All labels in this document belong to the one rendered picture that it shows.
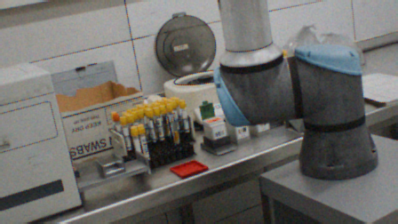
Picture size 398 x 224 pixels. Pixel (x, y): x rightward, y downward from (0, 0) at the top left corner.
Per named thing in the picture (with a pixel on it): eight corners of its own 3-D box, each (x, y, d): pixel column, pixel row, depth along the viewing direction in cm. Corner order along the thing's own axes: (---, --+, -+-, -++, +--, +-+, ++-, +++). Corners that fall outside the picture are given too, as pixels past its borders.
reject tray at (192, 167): (182, 179, 111) (181, 175, 111) (170, 171, 117) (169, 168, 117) (209, 169, 114) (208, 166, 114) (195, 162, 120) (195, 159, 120)
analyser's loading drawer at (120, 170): (64, 202, 104) (58, 180, 102) (57, 192, 109) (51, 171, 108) (151, 173, 112) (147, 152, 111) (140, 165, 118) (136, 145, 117)
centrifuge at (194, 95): (191, 134, 142) (184, 92, 139) (164, 114, 170) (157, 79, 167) (266, 115, 149) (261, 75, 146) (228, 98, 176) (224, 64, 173)
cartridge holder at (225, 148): (217, 156, 122) (215, 142, 121) (201, 148, 130) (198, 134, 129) (235, 149, 124) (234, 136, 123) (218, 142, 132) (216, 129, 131)
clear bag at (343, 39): (321, 72, 193) (317, 37, 189) (312, 65, 209) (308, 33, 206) (370, 65, 192) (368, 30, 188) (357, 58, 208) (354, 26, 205)
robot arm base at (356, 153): (395, 164, 89) (392, 113, 87) (326, 188, 85) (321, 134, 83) (347, 143, 103) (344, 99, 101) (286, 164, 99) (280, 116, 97)
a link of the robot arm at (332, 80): (373, 119, 85) (366, 44, 82) (298, 131, 87) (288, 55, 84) (358, 102, 97) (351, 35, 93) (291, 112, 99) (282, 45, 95)
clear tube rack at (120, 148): (127, 163, 128) (121, 136, 126) (115, 154, 136) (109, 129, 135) (196, 140, 136) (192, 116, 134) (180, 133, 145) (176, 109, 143)
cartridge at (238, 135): (237, 144, 128) (234, 119, 126) (227, 140, 132) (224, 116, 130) (250, 140, 129) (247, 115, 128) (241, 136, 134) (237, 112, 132)
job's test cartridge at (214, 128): (214, 148, 124) (210, 124, 122) (205, 143, 128) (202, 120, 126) (228, 143, 125) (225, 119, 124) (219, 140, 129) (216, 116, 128)
